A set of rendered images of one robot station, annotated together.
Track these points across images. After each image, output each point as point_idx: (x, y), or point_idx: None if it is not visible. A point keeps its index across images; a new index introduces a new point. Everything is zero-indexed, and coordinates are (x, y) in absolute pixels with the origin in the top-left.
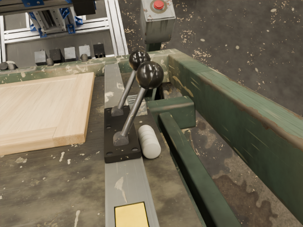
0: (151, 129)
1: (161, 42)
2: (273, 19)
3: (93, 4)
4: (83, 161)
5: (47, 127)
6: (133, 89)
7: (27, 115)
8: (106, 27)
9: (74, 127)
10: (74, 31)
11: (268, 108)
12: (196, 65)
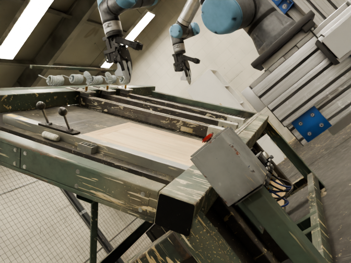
0: (52, 135)
1: (251, 212)
2: None
3: (289, 130)
4: None
5: (102, 135)
6: (124, 164)
7: (127, 138)
8: None
9: (89, 135)
10: None
11: (6, 135)
12: (90, 163)
